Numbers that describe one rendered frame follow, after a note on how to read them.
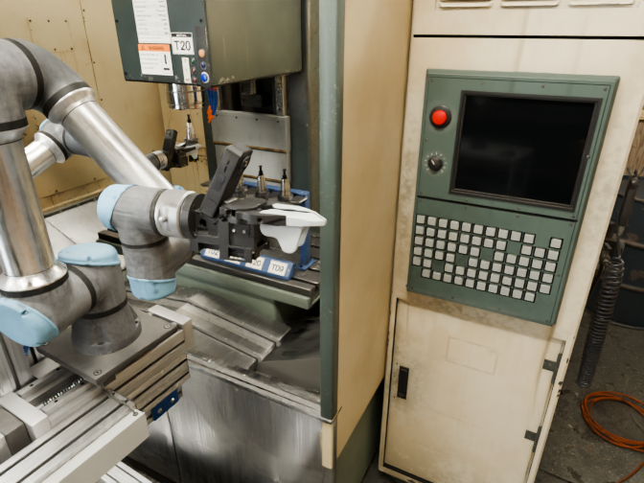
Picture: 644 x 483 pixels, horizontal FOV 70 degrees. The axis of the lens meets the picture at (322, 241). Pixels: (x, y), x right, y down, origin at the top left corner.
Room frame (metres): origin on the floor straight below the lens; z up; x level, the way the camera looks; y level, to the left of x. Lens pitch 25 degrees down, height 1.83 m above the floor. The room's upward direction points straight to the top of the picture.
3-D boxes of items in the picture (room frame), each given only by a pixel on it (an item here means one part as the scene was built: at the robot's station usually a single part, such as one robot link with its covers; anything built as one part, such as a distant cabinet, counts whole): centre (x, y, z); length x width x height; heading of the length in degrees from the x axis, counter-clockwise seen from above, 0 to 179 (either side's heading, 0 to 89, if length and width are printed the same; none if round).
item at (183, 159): (1.93, 0.64, 1.31); 0.12 x 0.08 x 0.09; 153
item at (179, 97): (2.05, 0.59, 1.57); 0.16 x 0.16 x 0.12
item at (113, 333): (0.89, 0.51, 1.21); 0.15 x 0.15 x 0.10
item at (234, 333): (1.60, 0.59, 0.70); 0.90 x 0.30 x 0.16; 63
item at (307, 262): (1.73, 0.07, 1.05); 0.10 x 0.05 x 0.30; 153
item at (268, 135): (2.44, 0.38, 1.16); 0.48 x 0.05 x 0.51; 63
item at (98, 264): (0.88, 0.51, 1.33); 0.13 x 0.12 x 0.14; 163
